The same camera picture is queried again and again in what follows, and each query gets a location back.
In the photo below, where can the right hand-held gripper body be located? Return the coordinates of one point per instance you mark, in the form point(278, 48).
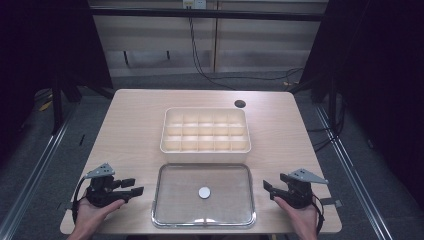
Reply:
point(300, 193)

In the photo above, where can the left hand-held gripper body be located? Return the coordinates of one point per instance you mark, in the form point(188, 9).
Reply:
point(100, 193)

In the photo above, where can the person's left hand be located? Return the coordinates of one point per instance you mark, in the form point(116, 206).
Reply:
point(93, 215)

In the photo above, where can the person's right hand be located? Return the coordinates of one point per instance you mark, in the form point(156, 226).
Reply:
point(303, 221)

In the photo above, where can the clear plastic box lid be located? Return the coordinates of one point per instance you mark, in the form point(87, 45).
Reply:
point(180, 200)

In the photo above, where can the small black floor piece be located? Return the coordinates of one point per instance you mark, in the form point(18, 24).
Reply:
point(81, 140)

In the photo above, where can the round white disc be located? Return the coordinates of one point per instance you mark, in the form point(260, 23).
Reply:
point(204, 192)

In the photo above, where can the dark round table grommet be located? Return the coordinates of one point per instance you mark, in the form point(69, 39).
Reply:
point(240, 103)

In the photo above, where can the white compartment storage box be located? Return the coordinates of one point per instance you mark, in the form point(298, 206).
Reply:
point(205, 133)

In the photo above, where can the black stand leg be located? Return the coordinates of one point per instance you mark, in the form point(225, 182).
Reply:
point(57, 106)

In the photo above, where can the yellow floor object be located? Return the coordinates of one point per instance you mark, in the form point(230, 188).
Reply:
point(45, 106)

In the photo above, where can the dark curtain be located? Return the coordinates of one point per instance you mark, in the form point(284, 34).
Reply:
point(383, 66)
point(33, 50)

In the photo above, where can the metal floor rail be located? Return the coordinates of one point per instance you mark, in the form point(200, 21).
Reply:
point(353, 173)
point(30, 180)

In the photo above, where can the black horizontal frame bar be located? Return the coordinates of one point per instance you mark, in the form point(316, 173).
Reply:
point(206, 14)

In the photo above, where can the white wall socket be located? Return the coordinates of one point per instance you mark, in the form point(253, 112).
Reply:
point(194, 4)

